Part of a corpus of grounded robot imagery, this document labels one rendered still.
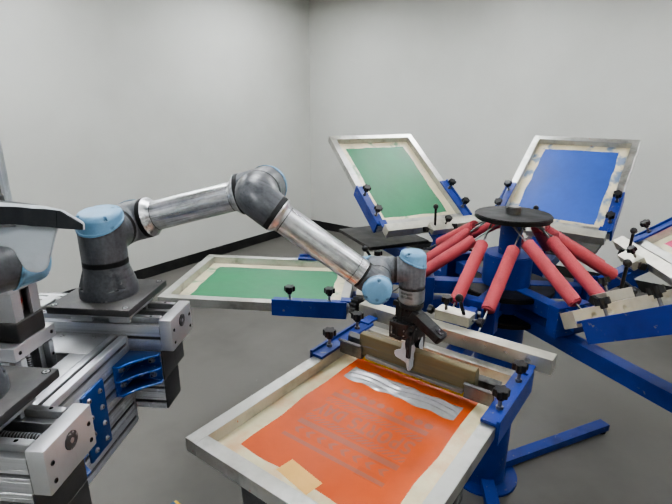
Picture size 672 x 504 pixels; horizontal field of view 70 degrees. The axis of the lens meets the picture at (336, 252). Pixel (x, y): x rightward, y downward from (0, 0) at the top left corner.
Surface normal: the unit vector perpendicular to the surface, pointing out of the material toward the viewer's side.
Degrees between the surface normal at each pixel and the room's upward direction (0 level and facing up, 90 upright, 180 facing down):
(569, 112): 90
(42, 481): 90
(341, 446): 0
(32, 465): 90
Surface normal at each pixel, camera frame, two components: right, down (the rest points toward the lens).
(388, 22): -0.60, 0.24
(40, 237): 0.03, 0.25
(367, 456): 0.00, -0.95
